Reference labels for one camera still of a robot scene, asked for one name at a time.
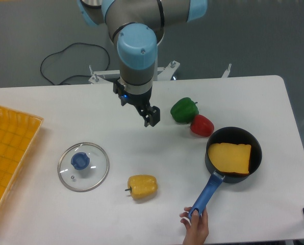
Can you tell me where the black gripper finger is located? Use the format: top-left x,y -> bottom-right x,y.
138,106 -> 150,127
148,106 -> 160,127

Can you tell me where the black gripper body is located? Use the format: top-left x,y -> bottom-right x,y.
113,79 -> 152,112

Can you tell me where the yellow bell pepper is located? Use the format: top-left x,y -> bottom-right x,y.
125,175 -> 158,200

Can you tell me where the glass lid blue knob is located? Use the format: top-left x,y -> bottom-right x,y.
58,142 -> 110,192

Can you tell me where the dark pot blue handle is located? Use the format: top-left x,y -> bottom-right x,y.
188,127 -> 262,219

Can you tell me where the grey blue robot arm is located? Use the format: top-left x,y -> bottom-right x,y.
77,1 -> 208,127

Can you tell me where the person's hand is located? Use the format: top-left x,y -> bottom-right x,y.
180,207 -> 209,244

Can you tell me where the green bell pepper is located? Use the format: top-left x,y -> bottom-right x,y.
170,97 -> 199,124

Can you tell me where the red bell pepper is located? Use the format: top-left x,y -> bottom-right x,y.
190,114 -> 214,137

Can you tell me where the yellow toast slice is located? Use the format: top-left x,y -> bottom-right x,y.
208,143 -> 251,175

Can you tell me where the yellow plastic basket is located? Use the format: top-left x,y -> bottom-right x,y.
0,105 -> 44,208

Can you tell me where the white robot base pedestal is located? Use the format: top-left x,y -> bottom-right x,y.
88,60 -> 181,84

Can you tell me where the black floor cable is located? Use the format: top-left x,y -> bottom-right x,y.
40,42 -> 110,86

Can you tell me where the white table bracket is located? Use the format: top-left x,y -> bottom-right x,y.
221,63 -> 232,78

